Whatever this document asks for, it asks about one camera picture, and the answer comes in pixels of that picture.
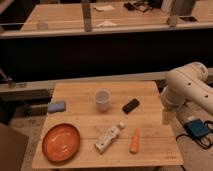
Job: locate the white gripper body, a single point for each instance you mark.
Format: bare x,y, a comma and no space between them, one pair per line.
168,116

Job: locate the black eraser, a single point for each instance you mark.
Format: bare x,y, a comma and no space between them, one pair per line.
130,106

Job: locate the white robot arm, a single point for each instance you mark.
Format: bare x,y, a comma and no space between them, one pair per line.
186,83

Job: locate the orange carrot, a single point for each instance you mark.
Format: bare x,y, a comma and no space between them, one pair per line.
134,147

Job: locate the white bottle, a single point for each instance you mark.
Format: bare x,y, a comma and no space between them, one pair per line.
108,137

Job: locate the wooden board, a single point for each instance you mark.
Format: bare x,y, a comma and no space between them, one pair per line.
157,144

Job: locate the orange plate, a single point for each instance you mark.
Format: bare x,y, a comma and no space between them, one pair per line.
61,143

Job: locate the crumpled white paper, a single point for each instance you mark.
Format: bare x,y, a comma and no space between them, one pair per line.
106,23

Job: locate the blue sponge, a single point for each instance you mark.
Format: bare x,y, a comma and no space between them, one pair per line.
58,106

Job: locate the black tools pile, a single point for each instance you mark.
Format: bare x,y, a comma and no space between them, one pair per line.
140,5

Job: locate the white paper sheet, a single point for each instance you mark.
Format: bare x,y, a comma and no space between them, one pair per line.
104,8

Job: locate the blue box with cables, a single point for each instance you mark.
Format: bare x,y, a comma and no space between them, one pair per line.
198,131

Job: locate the metal post right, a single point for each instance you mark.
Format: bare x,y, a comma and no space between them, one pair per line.
177,10

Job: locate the metal post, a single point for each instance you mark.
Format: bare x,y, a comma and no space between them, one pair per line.
177,10
86,15

